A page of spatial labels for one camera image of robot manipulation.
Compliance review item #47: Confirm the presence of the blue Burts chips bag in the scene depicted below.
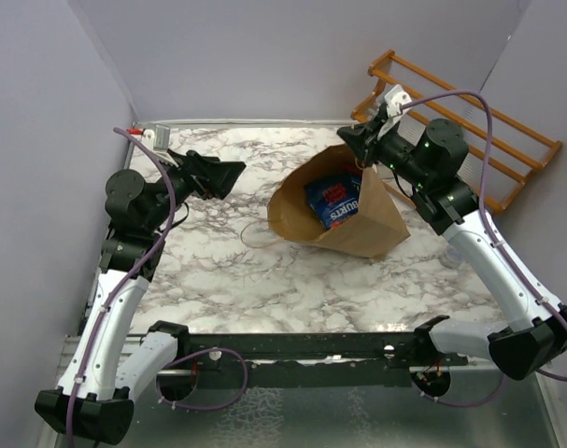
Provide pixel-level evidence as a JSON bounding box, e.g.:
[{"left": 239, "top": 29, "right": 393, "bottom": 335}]
[{"left": 304, "top": 173, "right": 361, "bottom": 231}]

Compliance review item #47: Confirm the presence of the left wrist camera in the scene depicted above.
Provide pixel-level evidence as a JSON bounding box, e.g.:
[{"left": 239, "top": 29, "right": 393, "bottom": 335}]
[{"left": 129, "top": 124, "right": 175, "bottom": 165}]

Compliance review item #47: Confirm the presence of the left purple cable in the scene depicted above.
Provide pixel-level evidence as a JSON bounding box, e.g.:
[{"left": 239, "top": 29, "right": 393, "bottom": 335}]
[{"left": 65, "top": 126, "right": 249, "bottom": 448}]

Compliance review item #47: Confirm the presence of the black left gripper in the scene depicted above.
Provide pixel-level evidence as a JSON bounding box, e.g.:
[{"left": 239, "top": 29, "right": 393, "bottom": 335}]
[{"left": 145, "top": 147, "right": 246, "bottom": 231}]

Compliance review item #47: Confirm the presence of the wooden two-tier rack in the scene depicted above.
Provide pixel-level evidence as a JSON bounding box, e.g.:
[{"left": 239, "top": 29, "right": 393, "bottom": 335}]
[{"left": 351, "top": 49, "right": 562, "bottom": 215}]

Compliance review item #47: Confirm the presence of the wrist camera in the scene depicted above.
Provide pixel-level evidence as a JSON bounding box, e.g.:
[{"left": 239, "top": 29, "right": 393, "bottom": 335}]
[
  {"left": 377, "top": 84, "right": 412, "bottom": 140},
  {"left": 129, "top": 124, "right": 175, "bottom": 165}
]

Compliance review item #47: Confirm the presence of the clear plastic cup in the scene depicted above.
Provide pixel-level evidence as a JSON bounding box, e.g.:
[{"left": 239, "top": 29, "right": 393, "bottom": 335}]
[{"left": 440, "top": 245, "right": 463, "bottom": 269}]

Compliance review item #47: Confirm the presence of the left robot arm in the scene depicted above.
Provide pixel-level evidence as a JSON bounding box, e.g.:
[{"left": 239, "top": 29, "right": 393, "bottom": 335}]
[{"left": 35, "top": 150, "right": 246, "bottom": 445}]

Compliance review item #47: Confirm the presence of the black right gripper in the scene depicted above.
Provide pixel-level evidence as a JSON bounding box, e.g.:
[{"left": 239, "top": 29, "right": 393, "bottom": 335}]
[{"left": 336, "top": 114, "right": 432, "bottom": 189}]

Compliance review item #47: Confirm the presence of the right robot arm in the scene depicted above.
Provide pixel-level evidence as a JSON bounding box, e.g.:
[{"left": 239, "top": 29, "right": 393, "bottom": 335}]
[{"left": 337, "top": 111, "right": 567, "bottom": 380}]

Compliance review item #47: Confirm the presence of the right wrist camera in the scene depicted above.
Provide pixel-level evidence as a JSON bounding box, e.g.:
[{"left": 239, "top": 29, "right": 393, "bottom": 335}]
[{"left": 377, "top": 84, "right": 412, "bottom": 140}]

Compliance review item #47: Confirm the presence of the purple cable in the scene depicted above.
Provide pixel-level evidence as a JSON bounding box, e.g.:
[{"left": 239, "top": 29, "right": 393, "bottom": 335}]
[
  {"left": 402, "top": 91, "right": 567, "bottom": 407},
  {"left": 65, "top": 126, "right": 249, "bottom": 448}
]

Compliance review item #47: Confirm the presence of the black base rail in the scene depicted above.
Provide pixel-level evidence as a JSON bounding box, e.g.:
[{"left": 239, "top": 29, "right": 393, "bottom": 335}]
[{"left": 149, "top": 321, "right": 466, "bottom": 389}]

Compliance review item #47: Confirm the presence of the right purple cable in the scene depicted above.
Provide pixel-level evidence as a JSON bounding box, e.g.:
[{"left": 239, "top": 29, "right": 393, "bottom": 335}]
[{"left": 402, "top": 91, "right": 567, "bottom": 407}]

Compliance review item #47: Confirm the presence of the brown paper bag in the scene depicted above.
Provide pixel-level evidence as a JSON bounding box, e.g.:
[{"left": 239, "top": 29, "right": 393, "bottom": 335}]
[{"left": 266, "top": 145, "right": 410, "bottom": 259}]

